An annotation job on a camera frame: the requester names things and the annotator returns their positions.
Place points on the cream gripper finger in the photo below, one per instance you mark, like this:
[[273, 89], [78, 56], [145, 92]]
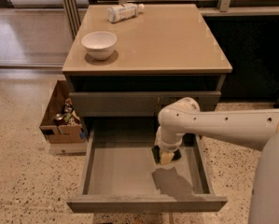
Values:
[[165, 157]]

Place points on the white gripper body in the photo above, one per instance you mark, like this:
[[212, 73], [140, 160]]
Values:
[[168, 146]]

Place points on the green yellow sponge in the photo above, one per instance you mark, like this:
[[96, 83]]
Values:
[[156, 155]]

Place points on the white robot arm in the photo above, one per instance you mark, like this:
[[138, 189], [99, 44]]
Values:
[[256, 129]]

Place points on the open grey middle drawer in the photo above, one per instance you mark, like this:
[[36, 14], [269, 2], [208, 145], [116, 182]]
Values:
[[121, 176]]

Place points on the tan top drawer cabinet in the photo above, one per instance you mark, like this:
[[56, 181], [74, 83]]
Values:
[[167, 48]]

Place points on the closed grey top drawer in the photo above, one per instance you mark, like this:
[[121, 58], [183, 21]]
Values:
[[136, 103]]

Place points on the metal can in box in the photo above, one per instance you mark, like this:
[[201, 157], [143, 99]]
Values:
[[59, 119]]

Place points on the brown cardboard box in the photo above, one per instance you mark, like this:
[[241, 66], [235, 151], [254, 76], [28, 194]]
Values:
[[60, 102]]

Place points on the white ceramic bowl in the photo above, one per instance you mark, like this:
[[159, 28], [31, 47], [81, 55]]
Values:
[[99, 45]]

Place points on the white plastic bottle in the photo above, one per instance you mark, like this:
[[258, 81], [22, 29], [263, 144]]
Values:
[[124, 12]]

